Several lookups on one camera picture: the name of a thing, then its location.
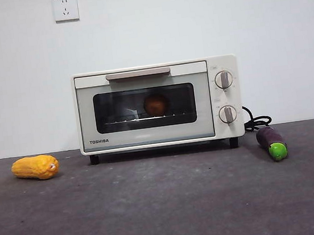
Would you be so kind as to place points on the brown round potato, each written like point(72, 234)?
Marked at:
point(156, 104)

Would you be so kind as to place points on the beige round oven knob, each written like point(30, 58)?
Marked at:
point(227, 114)
point(224, 79)

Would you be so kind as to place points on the cream white toaster oven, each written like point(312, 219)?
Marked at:
point(229, 97)

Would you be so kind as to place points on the purple toy eggplant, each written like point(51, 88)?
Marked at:
point(269, 139)

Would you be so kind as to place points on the yellow toy corn cob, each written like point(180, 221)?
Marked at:
point(32, 167)

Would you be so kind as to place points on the white wall socket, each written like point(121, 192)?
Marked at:
point(65, 8)

